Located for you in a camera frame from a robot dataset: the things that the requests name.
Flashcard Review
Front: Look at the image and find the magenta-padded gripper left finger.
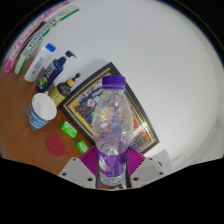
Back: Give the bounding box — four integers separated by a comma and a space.
58, 145, 101, 190

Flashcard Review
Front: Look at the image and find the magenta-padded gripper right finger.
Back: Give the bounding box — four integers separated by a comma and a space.
124, 145, 168, 190

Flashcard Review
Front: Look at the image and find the clear purple-capped water bottle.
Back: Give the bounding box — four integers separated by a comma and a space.
91, 75, 134, 187

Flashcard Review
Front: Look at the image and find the framed group photo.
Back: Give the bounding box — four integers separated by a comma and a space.
59, 61, 160, 155

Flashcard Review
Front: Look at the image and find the blue printed paper cup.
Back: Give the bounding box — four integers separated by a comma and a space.
28, 92, 58, 131

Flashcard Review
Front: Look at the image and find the dark yellow-labelled pump bottle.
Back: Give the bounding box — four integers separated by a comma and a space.
49, 72, 81, 107

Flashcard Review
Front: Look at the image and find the dark blue pump bottle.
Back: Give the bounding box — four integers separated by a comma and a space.
35, 50, 77, 94

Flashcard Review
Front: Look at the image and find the white bottle with blue cap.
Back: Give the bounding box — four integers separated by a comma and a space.
23, 43, 57, 83

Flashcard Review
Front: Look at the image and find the white green-edged tube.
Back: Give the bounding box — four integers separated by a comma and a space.
13, 7, 80, 75

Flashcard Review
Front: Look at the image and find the pink and white tube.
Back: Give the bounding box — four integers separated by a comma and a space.
4, 0, 73, 74

